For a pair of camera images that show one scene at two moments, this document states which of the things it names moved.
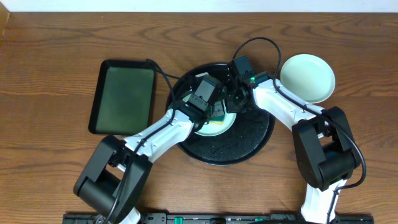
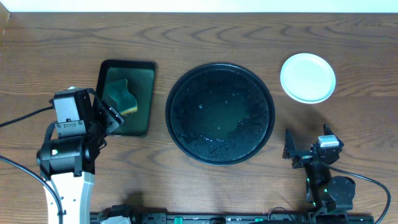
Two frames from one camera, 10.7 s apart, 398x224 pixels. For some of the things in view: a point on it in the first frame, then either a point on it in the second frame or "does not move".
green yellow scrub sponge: (217, 120) to (126, 102)
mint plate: (215, 129) to (308, 78)
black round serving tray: (251, 132) does not move
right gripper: (234, 101) to (306, 157)
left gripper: (216, 111) to (111, 115)
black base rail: (218, 218) does not move
